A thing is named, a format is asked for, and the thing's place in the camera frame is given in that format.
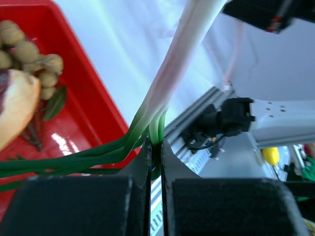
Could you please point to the red plastic tray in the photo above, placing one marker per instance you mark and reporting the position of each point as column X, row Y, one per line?
column 89, row 117

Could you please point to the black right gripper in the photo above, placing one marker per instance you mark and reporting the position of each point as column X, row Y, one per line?
column 271, row 15

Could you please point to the clear zip top bag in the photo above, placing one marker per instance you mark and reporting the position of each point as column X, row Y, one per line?
column 225, row 60

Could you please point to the yellow object in background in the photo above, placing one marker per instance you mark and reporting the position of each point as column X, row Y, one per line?
column 271, row 155

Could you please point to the green onion stalk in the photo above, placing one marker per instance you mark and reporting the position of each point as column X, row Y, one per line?
column 149, row 120

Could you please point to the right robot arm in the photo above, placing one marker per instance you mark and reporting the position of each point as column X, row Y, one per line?
column 266, row 51

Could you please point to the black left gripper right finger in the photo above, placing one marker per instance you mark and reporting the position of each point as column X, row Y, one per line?
column 249, row 207

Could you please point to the longan bunch with leaves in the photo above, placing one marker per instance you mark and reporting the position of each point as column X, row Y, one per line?
column 18, row 52

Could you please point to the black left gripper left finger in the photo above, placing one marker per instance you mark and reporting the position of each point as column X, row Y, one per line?
column 116, row 205

